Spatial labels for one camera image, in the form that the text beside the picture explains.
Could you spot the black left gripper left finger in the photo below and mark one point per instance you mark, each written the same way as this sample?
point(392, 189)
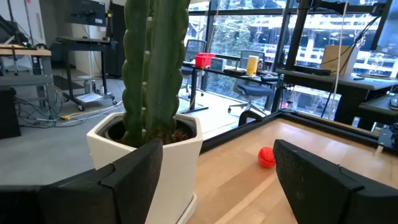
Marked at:
point(93, 199)

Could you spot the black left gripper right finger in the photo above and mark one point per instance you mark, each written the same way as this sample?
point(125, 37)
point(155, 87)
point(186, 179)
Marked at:
point(317, 193)

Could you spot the red round fruit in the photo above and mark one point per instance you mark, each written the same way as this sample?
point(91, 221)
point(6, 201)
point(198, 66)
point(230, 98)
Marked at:
point(265, 157)

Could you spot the black background robot arm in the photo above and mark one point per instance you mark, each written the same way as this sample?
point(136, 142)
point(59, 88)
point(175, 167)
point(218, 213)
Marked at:
point(14, 31)

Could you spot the white hexagonal plant pot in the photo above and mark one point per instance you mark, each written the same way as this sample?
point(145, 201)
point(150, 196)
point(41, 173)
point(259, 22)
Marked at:
point(178, 174)

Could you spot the white sheet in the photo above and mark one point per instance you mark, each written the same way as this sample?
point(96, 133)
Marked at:
point(89, 97)

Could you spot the black keyboard desk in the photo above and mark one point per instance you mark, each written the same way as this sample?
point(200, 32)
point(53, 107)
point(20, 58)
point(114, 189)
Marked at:
point(376, 109)

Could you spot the black monitor desk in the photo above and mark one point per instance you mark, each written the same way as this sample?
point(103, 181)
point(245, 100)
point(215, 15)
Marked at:
point(311, 79)

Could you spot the black floor box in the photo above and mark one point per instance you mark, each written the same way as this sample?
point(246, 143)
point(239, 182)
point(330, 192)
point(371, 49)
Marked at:
point(8, 113)

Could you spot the blue seat office chair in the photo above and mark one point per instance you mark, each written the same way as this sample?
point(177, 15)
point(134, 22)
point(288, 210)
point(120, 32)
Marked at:
point(253, 90)

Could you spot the brown cardboard box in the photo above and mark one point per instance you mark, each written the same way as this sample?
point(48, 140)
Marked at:
point(328, 60)

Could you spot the tall green cactus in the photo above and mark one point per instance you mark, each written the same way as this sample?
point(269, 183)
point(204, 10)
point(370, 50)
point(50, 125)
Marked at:
point(154, 77)

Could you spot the yellow wipes canister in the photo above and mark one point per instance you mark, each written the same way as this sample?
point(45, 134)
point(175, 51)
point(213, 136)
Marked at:
point(252, 65)

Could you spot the black long office desk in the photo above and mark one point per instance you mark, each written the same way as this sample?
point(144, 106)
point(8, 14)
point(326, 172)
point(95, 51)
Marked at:
point(193, 90)

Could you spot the black rolling cart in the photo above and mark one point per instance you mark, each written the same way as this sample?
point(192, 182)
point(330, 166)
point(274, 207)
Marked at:
point(82, 40)

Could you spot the black tall cabinet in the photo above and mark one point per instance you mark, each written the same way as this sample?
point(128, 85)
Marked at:
point(115, 40)

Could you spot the wooden workbench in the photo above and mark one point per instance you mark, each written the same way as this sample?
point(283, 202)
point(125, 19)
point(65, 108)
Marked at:
point(23, 52)

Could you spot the teal white box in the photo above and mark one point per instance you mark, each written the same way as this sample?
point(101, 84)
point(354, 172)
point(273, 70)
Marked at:
point(217, 64)

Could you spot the red plastic box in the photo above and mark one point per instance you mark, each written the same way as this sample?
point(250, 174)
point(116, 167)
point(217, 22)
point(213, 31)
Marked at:
point(204, 60)

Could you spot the grey mesh office chair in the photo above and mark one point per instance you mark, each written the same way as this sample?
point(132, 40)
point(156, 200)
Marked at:
point(195, 49)

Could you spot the black cart monitor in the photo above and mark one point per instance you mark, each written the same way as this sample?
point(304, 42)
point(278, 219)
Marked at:
point(87, 13)

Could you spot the black aluminium table frame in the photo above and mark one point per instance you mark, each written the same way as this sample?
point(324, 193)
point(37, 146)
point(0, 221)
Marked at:
point(235, 133)

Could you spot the black upright post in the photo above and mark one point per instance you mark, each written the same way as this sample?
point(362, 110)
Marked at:
point(296, 37)

